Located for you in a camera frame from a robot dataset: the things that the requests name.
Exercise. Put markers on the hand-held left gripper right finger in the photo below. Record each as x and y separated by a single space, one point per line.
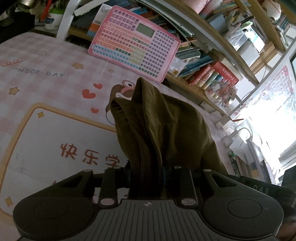
165 177

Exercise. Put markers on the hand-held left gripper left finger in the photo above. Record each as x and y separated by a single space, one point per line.
124 178

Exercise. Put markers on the olive brown pants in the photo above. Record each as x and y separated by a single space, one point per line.
166 127

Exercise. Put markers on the stack of books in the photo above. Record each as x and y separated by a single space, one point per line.
249 160

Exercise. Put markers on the colourful paper ornament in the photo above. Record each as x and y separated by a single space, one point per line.
220 92

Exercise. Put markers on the thick red upright book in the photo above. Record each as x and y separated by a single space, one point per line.
198 76

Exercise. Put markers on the white card with yellow sticker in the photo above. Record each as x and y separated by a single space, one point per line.
177 67

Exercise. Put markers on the red book lying flat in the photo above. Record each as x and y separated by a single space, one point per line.
226 73

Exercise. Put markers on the row of leaning books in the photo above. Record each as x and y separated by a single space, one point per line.
192 58

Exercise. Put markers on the pink learning tablet toy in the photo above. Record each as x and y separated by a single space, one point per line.
129 44

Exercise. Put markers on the orange and blue book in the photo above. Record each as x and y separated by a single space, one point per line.
96 25

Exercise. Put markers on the white framed wooden bookshelf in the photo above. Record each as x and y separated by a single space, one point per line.
63 25

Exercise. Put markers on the white leaning book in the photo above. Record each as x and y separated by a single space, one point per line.
85 9

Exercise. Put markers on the white printed cup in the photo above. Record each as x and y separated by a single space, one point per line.
54 18

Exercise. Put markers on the red orange toy stick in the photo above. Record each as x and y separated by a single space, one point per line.
45 10

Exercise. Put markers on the pink wall poster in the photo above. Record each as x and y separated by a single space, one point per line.
275 90

